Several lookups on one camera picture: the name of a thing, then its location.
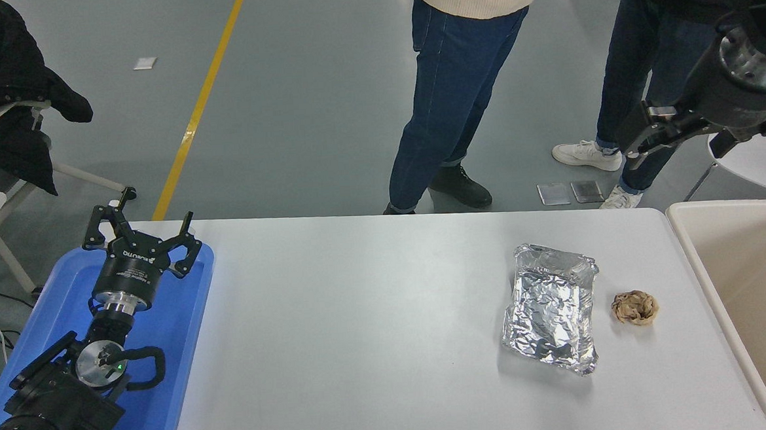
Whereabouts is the blue plastic tray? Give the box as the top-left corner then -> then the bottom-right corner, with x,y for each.
0,239 -> 225,430

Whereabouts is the large pale bin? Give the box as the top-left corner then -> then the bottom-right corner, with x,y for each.
665,198 -> 766,430

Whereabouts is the square floor plate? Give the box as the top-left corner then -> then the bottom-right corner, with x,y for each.
537,182 -> 572,206
570,179 -> 605,204

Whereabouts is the foil tray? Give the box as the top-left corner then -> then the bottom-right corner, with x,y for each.
496,240 -> 606,381

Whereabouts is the white frame chair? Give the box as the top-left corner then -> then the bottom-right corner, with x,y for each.
0,94 -> 132,296

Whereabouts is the crumpled tan paper ball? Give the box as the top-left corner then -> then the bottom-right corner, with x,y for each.
610,289 -> 660,328

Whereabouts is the person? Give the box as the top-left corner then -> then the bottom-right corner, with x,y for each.
0,0 -> 99,200
372,0 -> 557,217
544,0 -> 763,213

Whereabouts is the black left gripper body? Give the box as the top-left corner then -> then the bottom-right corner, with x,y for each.
90,230 -> 173,304

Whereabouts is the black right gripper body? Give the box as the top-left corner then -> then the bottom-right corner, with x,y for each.
672,38 -> 766,143

